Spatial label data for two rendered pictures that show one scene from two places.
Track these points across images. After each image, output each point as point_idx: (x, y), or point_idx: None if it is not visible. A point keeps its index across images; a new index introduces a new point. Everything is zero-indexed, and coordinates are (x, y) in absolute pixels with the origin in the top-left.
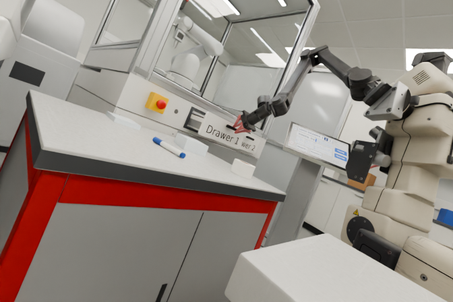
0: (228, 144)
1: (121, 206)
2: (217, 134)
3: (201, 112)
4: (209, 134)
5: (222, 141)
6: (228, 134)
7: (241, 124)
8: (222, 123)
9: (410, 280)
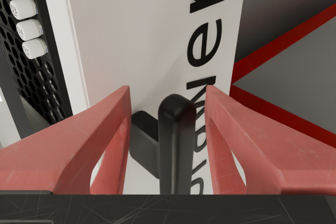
0: None
1: None
2: (199, 140)
3: (23, 128)
4: (207, 173)
5: (225, 68)
6: (182, 68)
7: (107, 133)
8: (138, 185)
9: None
